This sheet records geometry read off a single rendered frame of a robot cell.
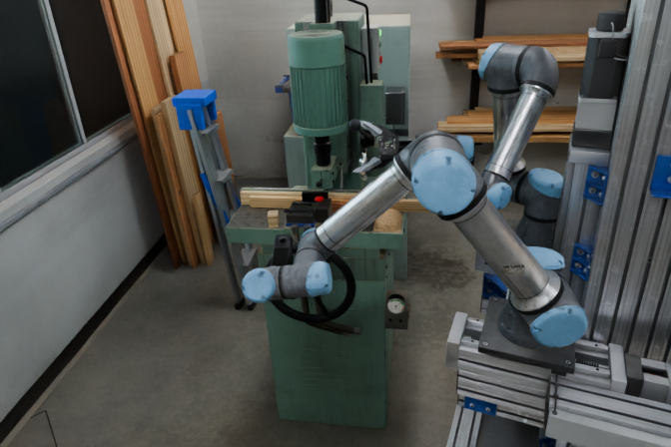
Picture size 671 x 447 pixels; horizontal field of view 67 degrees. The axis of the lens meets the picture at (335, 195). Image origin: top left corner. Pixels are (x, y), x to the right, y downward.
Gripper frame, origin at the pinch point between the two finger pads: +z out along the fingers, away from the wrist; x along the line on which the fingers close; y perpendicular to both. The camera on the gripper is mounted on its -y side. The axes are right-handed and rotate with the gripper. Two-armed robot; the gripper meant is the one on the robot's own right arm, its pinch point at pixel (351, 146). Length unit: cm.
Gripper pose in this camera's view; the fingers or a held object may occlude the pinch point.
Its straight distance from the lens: 155.4
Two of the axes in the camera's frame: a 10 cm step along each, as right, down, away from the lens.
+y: -1.6, 0.6, -9.9
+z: -9.9, -0.4, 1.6
